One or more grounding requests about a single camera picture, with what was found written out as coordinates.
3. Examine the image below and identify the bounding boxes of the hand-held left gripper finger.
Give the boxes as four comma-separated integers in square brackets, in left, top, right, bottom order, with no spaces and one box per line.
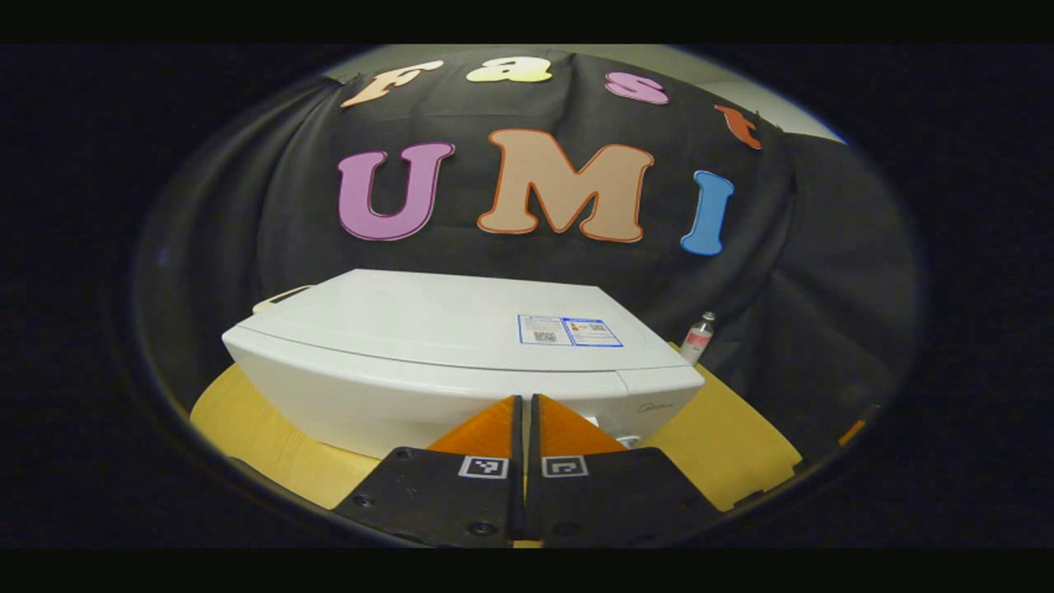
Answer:
[525,394,725,549]
[332,395,525,549]

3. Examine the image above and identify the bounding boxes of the white microwave oven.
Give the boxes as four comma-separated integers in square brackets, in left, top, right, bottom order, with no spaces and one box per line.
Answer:
[222,268,707,462]

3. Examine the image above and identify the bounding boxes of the clear bottle with pink label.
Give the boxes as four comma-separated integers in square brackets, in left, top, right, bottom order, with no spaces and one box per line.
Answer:
[679,311,716,366]

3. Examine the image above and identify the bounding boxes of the white toaster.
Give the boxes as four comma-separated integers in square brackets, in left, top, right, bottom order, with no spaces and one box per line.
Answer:
[252,285,314,314]

